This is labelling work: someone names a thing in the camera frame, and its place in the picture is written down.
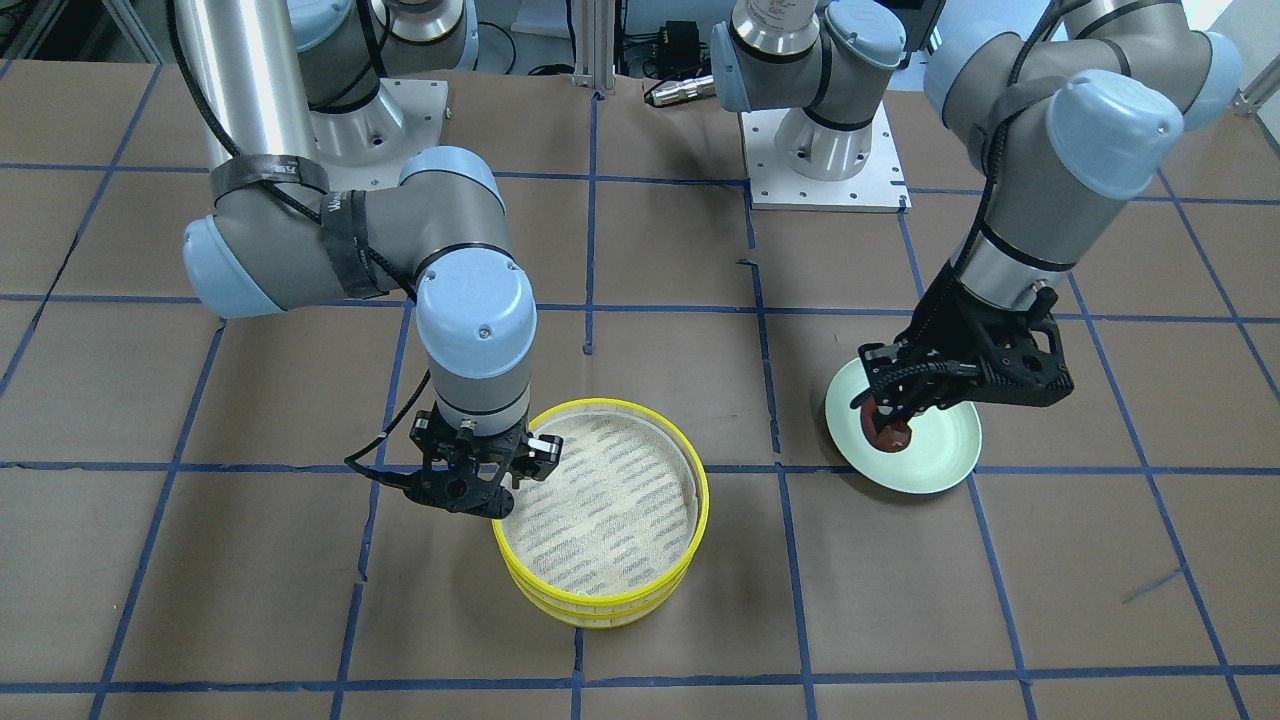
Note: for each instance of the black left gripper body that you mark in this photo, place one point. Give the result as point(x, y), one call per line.
point(948, 312)

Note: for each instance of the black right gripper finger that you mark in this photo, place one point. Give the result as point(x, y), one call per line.
point(536, 457)

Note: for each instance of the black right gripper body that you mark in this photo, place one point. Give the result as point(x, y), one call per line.
point(541, 455)

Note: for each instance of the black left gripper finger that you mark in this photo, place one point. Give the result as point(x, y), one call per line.
point(897, 385)

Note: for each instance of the brown bun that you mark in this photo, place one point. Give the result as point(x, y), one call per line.
point(891, 437)

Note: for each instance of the yellow top steamer layer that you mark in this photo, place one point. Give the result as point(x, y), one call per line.
point(628, 501)

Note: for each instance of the yellow steamer layer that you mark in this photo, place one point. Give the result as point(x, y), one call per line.
point(628, 501)
point(595, 612)

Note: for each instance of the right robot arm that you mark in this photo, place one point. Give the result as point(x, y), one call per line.
point(326, 186)

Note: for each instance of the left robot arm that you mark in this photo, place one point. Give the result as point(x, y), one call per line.
point(1066, 124)

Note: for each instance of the yellow bottom steamer layer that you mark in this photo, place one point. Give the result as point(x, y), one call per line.
point(595, 612)

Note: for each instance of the light green plate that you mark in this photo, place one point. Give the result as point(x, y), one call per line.
point(943, 450)

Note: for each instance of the silver cylindrical connector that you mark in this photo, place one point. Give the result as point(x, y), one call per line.
point(672, 92)

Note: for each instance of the black power brick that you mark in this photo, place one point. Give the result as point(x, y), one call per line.
point(677, 47)

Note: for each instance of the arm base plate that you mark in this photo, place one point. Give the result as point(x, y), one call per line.
point(795, 164)
point(368, 146)

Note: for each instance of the aluminium frame post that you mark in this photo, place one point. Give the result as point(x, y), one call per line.
point(593, 32)

